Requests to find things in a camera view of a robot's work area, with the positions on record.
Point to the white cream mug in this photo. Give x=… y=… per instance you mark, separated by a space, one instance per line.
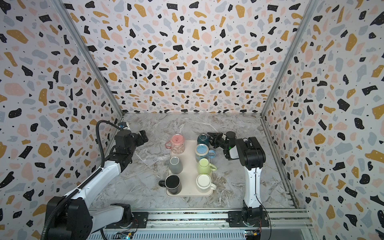
x=205 y=184

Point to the pink glass mug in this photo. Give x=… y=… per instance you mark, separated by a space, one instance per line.
x=176 y=144

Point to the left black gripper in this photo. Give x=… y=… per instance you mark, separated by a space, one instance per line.
x=136 y=137

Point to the green circuit board left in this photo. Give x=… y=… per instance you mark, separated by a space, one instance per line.
x=123 y=236

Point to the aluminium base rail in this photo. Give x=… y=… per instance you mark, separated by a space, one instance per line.
x=208 y=224

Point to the light blue yellow-inside mug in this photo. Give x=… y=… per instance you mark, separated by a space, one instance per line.
x=202 y=151

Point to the light green mug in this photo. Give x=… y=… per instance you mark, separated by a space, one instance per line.
x=205 y=167

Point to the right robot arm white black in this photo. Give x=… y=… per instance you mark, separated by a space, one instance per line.
x=252 y=157

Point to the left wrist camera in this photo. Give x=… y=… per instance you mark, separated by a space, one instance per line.
x=124 y=126

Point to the beige rectangular tray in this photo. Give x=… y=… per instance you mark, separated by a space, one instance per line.
x=189 y=173

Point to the black mug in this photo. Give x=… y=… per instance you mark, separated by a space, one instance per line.
x=172 y=183

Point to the circuit board right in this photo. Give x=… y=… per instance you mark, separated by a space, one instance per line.
x=253 y=234

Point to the dark green mug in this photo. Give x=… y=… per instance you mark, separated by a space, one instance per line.
x=203 y=139

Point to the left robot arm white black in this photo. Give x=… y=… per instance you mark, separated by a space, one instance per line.
x=69 y=217

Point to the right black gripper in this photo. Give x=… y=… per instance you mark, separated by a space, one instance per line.
x=221 y=141

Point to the grey handleless cup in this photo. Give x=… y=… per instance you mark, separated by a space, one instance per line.
x=175 y=165

